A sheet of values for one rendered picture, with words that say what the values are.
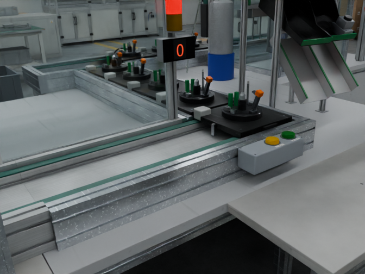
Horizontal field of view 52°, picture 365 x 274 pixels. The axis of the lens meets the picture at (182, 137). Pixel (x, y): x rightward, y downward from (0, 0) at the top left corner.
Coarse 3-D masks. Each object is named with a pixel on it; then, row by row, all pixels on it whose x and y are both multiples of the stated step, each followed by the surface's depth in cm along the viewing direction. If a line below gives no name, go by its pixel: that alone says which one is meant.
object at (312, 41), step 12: (264, 0) 140; (288, 0) 147; (300, 0) 141; (264, 12) 142; (288, 12) 144; (300, 12) 142; (312, 12) 137; (288, 24) 131; (300, 24) 139; (312, 24) 138; (300, 36) 132; (312, 36) 133; (324, 36) 134
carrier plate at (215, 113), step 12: (216, 108) 137; (264, 108) 136; (204, 120) 128; (216, 120) 126; (228, 120) 125; (264, 120) 124; (276, 120) 124; (288, 120) 127; (228, 132) 120; (240, 132) 115; (252, 132) 118
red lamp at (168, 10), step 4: (168, 0) 113; (172, 0) 112; (176, 0) 112; (180, 0) 113; (168, 4) 113; (172, 4) 113; (176, 4) 113; (180, 4) 114; (168, 8) 114; (172, 8) 113; (176, 8) 113; (180, 8) 114; (168, 12) 114; (172, 12) 114; (176, 12) 114; (180, 12) 115
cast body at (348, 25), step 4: (340, 16) 137; (344, 16) 136; (348, 16) 136; (340, 20) 137; (344, 20) 136; (348, 20) 135; (352, 20) 137; (332, 24) 142; (336, 24) 139; (340, 24) 137; (344, 24) 136; (348, 24) 136; (352, 24) 137; (332, 28) 141; (336, 28) 139; (340, 28) 138; (344, 28) 136; (348, 28) 137; (336, 32) 139; (340, 32) 138; (344, 32) 136; (348, 32) 137; (352, 32) 138
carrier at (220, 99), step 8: (192, 80) 150; (192, 88) 152; (200, 88) 164; (184, 96) 146; (192, 96) 145; (200, 96) 145; (208, 96) 145; (216, 96) 152; (224, 96) 151; (184, 104) 143; (192, 104) 142; (200, 104) 142; (208, 104) 142; (216, 104) 142; (224, 104) 143; (184, 112) 137; (192, 112) 135
